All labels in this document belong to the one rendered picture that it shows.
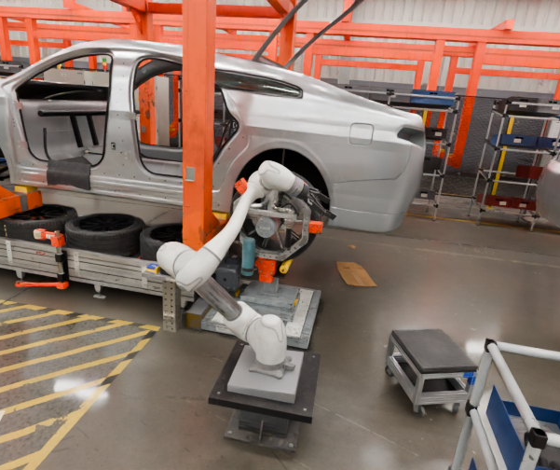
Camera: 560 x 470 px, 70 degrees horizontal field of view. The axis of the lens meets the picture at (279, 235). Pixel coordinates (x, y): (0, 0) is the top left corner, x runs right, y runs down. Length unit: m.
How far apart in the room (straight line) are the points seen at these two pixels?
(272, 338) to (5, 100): 3.24
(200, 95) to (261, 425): 1.97
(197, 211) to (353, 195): 1.18
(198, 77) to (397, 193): 1.62
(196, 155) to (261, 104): 0.70
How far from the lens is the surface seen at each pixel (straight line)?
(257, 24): 9.21
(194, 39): 2.77
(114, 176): 3.78
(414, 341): 2.62
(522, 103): 7.05
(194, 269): 1.62
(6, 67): 9.05
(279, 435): 2.29
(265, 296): 3.11
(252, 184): 1.89
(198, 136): 2.75
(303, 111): 3.09
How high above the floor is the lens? 1.65
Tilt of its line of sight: 18 degrees down
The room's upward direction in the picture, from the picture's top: 5 degrees clockwise
